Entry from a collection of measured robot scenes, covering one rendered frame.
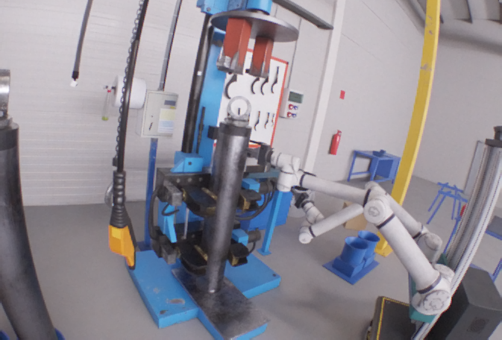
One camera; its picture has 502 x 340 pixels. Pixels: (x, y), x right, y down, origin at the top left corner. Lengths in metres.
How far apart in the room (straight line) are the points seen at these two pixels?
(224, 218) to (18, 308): 1.35
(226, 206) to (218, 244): 0.30
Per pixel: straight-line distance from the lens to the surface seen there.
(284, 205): 3.72
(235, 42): 1.53
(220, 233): 1.87
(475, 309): 1.93
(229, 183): 1.72
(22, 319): 1.33
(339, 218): 1.85
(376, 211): 1.37
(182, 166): 1.86
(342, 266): 3.14
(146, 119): 2.31
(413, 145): 3.67
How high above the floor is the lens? 1.66
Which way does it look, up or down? 12 degrees down
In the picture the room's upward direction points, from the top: 11 degrees clockwise
